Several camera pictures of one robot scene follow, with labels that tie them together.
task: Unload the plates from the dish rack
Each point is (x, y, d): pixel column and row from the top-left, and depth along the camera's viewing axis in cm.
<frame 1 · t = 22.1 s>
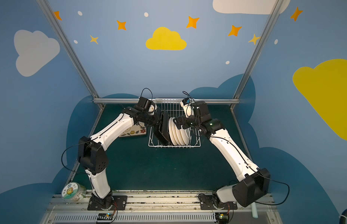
left hand: (160, 120, 87), fingers closed
right hand: (181, 116, 77), fingers open
black square floral plate: (141, 128, 106), point 2 cm above the table
white round plate: (180, 136, 88), point 14 cm above the table
white round plate 2: (186, 139, 92), point 9 cm above the table

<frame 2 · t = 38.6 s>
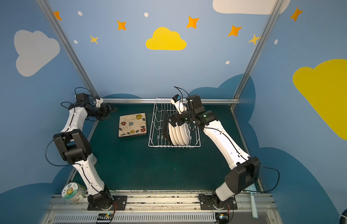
left hand: (112, 111, 94), fingers open
right hand: (173, 113, 77), fingers open
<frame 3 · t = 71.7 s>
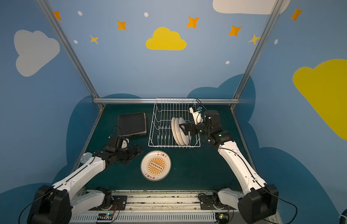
left hand: (138, 152, 85), fingers open
right hand: (187, 121, 76), fingers open
white round plate 3: (156, 165, 90), on the table
black square plate: (132, 124, 109), point 2 cm above the table
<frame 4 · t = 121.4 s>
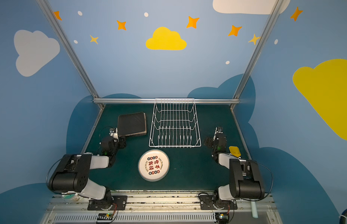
left hand: (118, 136, 94), fingers open
right hand: (215, 136, 95), fingers open
white round plate 2: (154, 165, 88), point 3 cm above the table
